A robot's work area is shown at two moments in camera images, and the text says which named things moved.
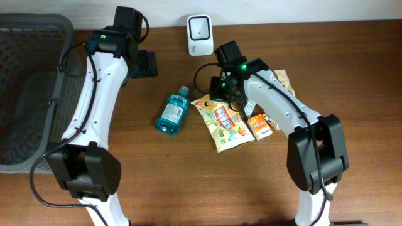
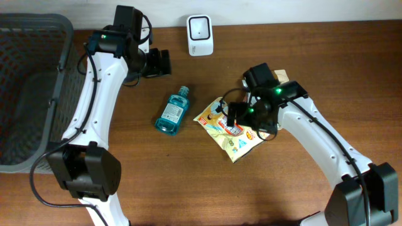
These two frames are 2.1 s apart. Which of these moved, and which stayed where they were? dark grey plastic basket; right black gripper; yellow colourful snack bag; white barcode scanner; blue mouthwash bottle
Moved: right black gripper; yellow colourful snack bag
Stayed: white barcode scanner; dark grey plastic basket; blue mouthwash bottle
